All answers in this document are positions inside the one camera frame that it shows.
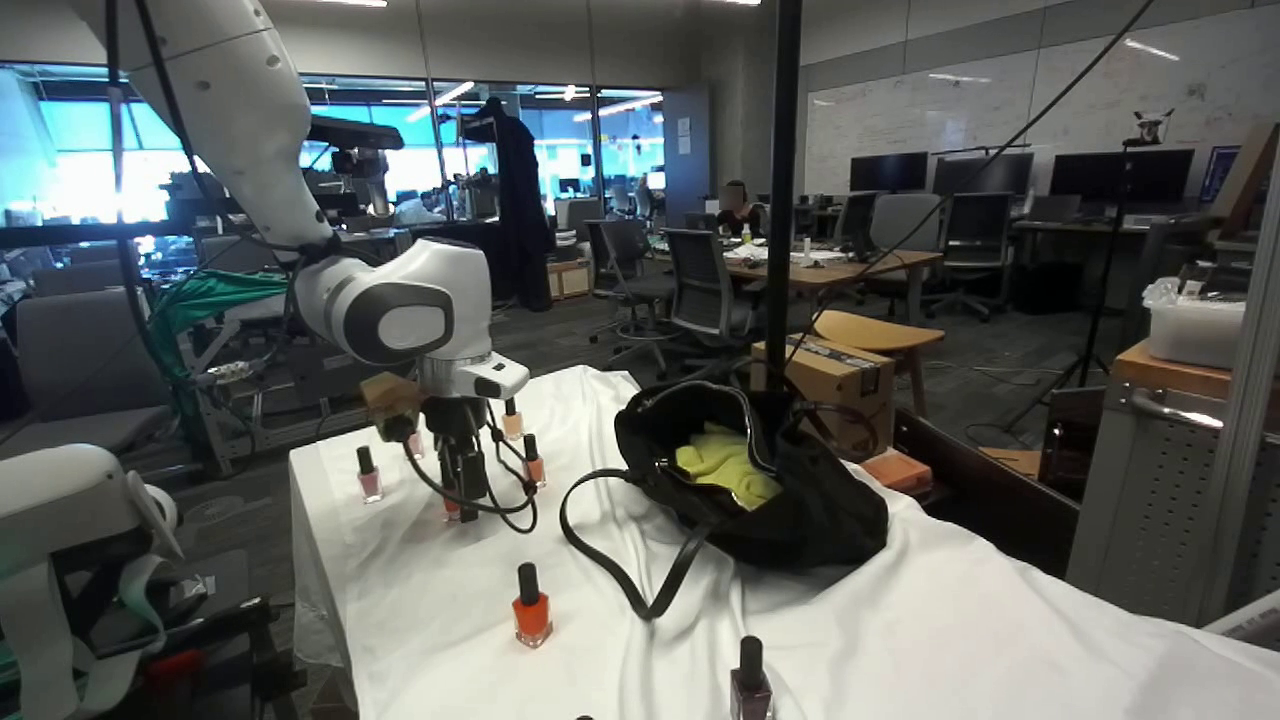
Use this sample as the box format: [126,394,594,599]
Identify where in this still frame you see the dark maroon nail polish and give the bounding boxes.
[732,636,771,720]

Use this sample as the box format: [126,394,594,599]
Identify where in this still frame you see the peach nail polish back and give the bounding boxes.
[500,394,522,440]

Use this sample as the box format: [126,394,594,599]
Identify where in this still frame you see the grey office chair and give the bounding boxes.
[662,228,746,343]

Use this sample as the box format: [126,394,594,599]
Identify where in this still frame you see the white tablecloth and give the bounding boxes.
[289,369,1280,720]

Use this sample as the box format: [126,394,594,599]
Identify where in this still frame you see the pink nail polish left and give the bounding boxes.
[354,444,384,502]

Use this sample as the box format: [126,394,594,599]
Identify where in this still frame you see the black vertical pole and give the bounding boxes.
[765,0,803,426]

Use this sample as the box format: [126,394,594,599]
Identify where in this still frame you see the black bag with strap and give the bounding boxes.
[555,378,888,625]

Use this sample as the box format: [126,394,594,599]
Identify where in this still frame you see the red-orange nail polish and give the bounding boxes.
[445,498,462,525]

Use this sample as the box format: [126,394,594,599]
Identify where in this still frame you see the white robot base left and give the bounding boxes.
[0,444,184,720]

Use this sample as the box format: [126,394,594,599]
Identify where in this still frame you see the large orange nail polish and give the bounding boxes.
[512,562,552,648]

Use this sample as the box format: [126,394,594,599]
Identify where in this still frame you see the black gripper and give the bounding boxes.
[424,398,488,525]

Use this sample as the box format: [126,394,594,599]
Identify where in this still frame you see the white metal cabinet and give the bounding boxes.
[1068,343,1280,625]

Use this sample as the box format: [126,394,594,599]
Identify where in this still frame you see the yellow cloth in bag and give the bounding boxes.
[673,426,779,510]

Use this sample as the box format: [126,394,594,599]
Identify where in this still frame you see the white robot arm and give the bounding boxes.
[65,0,536,520]

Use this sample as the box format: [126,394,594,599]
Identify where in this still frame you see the cardboard box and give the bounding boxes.
[785,337,897,460]

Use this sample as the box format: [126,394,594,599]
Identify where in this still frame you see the black tripod stand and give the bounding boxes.
[1001,109,1176,433]

